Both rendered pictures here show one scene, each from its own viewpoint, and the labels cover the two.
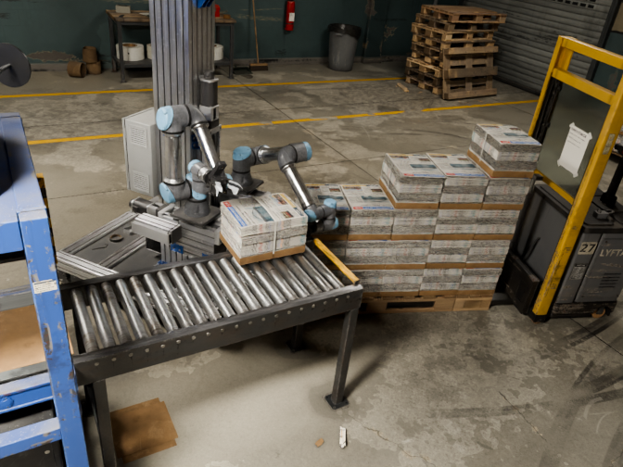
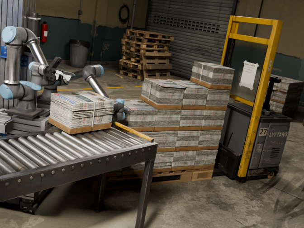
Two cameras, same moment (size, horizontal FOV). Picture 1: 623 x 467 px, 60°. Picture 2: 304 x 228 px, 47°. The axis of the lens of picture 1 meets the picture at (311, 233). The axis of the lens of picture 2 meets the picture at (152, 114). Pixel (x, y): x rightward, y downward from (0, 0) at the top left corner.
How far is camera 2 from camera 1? 0.84 m
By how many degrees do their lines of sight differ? 22
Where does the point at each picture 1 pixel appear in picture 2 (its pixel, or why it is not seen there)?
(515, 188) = (222, 96)
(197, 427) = not seen: outside the picture
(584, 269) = (262, 145)
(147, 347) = (20, 178)
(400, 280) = (160, 160)
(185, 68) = (20, 7)
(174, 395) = not seen: outside the picture
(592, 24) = (219, 41)
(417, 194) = (169, 98)
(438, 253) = (182, 140)
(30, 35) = not seen: outside the picture
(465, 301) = (198, 173)
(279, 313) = (109, 157)
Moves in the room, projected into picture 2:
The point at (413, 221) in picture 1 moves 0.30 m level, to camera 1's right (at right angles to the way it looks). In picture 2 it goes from (167, 118) to (195, 120)
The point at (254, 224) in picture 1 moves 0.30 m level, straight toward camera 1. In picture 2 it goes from (81, 102) to (90, 116)
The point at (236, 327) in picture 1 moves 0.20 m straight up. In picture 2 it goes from (82, 166) to (85, 134)
